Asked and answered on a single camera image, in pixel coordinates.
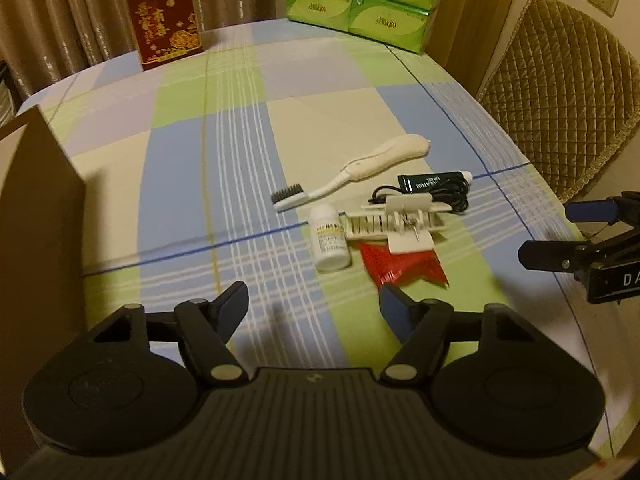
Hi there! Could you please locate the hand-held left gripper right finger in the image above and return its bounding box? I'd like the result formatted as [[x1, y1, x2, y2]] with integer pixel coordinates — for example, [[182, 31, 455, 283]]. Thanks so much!
[[377, 282, 543, 386]]

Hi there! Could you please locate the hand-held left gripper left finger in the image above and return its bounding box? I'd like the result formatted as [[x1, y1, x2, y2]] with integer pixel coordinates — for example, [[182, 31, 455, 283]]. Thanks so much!
[[87, 281, 250, 386]]

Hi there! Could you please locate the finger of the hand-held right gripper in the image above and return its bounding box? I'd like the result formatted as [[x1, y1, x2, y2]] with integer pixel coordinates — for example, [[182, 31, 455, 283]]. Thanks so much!
[[565, 198, 623, 224], [517, 240, 593, 273]]

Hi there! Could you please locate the red packet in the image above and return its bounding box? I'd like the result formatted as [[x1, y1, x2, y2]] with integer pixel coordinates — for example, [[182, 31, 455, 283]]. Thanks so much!
[[357, 241, 449, 291]]

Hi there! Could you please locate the white pill bottle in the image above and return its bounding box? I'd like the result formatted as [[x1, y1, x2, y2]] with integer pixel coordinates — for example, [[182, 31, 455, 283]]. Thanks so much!
[[309, 205, 353, 273]]

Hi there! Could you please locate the white hair claw clip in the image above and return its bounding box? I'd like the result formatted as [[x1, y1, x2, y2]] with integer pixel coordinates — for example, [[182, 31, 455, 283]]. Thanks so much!
[[345, 195, 448, 255]]

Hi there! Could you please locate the black cord hair tie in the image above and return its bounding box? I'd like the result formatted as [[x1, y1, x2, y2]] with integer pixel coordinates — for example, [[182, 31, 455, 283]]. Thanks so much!
[[372, 180, 471, 215]]

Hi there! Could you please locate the black tube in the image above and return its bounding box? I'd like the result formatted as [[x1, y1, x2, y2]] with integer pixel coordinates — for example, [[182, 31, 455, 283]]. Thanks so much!
[[397, 170, 473, 194]]

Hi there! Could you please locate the white folding brush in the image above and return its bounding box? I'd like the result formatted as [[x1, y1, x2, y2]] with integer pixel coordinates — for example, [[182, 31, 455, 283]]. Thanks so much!
[[272, 132, 432, 212]]

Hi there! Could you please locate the brown storage box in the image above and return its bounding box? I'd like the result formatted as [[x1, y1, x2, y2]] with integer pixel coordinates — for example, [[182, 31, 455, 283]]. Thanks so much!
[[0, 105, 90, 411]]

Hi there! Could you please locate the chair with quilted cover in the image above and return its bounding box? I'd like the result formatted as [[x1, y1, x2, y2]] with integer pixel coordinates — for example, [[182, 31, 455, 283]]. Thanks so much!
[[475, 0, 640, 201]]

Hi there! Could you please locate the checked tablecloth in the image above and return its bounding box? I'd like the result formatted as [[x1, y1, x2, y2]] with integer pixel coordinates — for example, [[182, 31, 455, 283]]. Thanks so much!
[[17, 19, 613, 463]]

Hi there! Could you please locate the golden curtain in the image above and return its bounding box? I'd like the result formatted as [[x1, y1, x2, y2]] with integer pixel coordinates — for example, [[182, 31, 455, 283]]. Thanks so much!
[[425, 0, 526, 86]]

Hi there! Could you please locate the stack of green tissue packs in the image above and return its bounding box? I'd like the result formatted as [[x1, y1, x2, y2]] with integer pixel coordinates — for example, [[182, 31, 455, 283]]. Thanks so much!
[[286, 0, 447, 56]]

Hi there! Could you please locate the red gift box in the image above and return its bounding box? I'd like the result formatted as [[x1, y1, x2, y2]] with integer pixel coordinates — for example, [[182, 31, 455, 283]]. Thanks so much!
[[122, 0, 203, 72]]

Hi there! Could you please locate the brown patterned curtain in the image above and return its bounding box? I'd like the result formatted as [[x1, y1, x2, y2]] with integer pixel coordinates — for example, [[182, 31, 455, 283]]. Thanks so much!
[[0, 0, 291, 96]]

